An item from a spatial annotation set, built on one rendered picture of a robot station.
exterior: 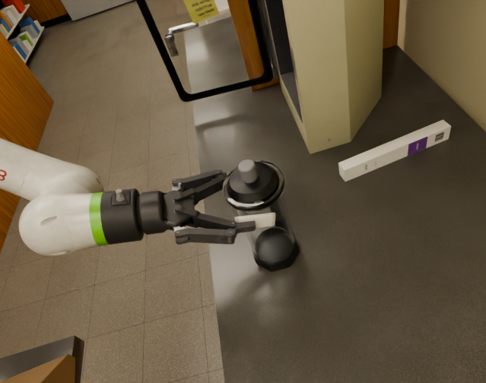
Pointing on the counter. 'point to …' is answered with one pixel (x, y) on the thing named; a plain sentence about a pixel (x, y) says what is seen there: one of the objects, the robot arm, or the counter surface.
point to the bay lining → (280, 35)
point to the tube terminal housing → (335, 67)
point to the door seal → (217, 90)
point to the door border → (227, 85)
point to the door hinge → (268, 37)
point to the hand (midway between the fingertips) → (255, 200)
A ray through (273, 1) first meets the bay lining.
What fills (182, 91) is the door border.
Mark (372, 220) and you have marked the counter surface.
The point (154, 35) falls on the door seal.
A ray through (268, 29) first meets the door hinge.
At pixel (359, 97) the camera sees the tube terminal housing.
